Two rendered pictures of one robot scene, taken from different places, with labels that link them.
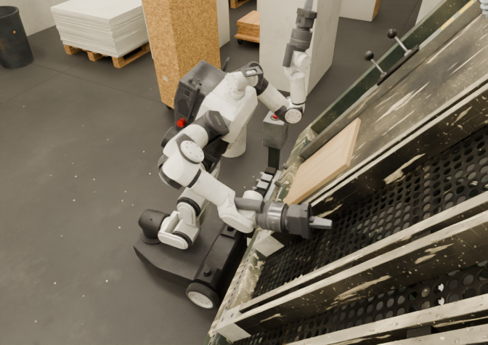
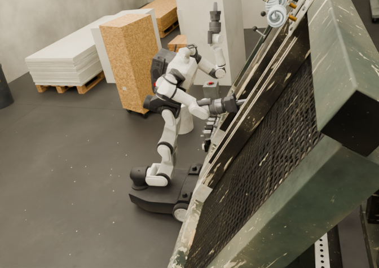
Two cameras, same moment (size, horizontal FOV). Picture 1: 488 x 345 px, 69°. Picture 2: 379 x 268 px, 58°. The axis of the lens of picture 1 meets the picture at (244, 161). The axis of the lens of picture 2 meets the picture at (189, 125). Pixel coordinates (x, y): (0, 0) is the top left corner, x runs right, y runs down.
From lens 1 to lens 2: 1.06 m
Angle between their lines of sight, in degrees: 10
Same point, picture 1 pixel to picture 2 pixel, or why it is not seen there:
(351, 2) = (252, 16)
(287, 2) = (203, 20)
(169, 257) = (155, 194)
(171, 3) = (124, 33)
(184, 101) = (156, 70)
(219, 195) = (188, 99)
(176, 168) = (164, 87)
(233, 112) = (185, 69)
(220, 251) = (190, 183)
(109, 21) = (73, 59)
